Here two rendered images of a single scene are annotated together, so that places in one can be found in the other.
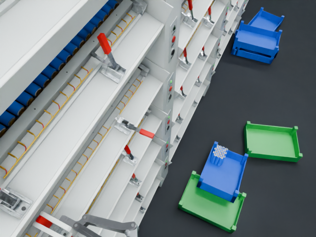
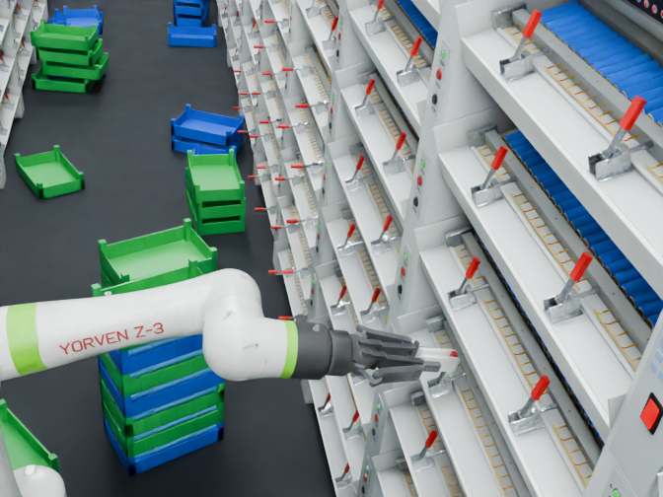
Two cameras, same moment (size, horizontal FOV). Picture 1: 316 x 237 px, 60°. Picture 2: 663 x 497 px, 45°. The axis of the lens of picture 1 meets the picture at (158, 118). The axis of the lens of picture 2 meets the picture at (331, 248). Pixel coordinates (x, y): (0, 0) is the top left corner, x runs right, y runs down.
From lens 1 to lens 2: 107 cm
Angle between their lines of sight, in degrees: 82
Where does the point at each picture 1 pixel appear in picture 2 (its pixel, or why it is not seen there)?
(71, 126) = (492, 359)
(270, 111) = not seen: outside the picture
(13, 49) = (508, 244)
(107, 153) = (477, 474)
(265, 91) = not seen: outside the picture
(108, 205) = not seen: outside the picture
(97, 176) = (460, 448)
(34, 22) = (523, 258)
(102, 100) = (499, 396)
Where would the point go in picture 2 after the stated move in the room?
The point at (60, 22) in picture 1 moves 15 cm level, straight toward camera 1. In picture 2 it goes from (514, 271) to (412, 232)
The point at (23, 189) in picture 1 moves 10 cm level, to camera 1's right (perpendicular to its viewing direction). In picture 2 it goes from (468, 310) to (421, 330)
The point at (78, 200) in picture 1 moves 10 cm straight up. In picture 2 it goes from (451, 418) to (463, 375)
